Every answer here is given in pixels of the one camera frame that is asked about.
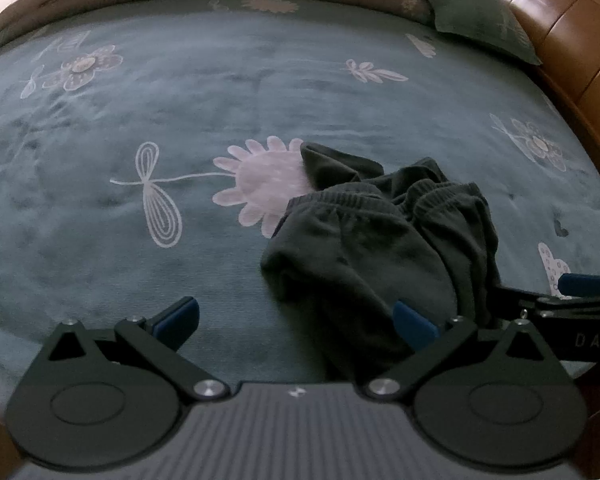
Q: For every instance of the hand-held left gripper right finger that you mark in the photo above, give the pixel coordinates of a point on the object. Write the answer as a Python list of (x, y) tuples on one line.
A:
[(415, 325)]

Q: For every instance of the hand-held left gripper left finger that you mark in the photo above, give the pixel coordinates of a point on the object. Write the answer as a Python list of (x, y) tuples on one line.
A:
[(175, 317)]

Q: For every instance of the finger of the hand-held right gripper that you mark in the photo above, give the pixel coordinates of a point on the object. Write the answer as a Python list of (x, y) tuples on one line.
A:
[(555, 306), (587, 285)]

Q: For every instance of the dark green pants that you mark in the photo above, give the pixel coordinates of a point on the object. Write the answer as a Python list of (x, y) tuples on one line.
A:
[(360, 260)]

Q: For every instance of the teal floral bed sheet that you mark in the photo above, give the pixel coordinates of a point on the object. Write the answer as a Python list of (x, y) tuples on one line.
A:
[(180, 110)]

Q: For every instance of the wooden bed headboard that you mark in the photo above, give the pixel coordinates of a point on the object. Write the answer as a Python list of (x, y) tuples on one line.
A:
[(570, 10)]

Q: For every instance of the green pillow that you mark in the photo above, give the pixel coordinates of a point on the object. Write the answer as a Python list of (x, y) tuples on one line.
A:
[(480, 20)]

